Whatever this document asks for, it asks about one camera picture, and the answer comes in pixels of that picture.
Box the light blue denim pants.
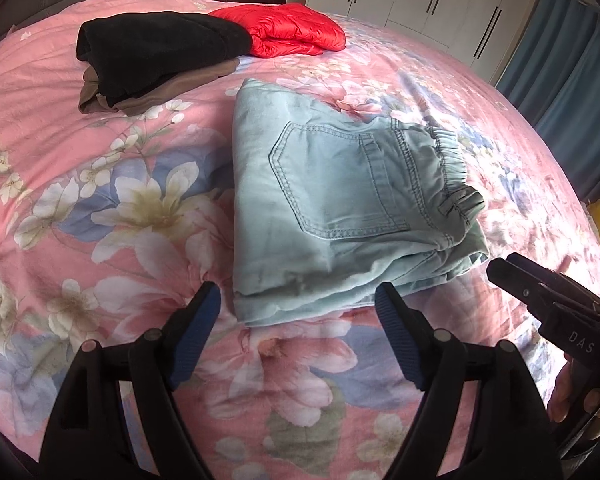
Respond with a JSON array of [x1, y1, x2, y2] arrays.
[[233, 79, 488, 327]]

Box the right hand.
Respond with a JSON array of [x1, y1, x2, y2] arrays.
[[547, 353, 600, 422]]

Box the blue curtain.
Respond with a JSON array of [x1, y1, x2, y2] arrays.
[[496, 0, 600, 198]]

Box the pink floral bed cover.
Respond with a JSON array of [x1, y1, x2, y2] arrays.
[[0, 0, 600, 479]]

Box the brown folded garment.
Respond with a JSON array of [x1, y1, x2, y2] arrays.
[[78, 58, 240, 116]]

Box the red puffer jacket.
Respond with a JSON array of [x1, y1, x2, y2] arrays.
[[210, 3, 347, 58]]

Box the black folded garment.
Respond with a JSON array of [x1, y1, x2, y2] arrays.
[[76, 11, 252, 106]]

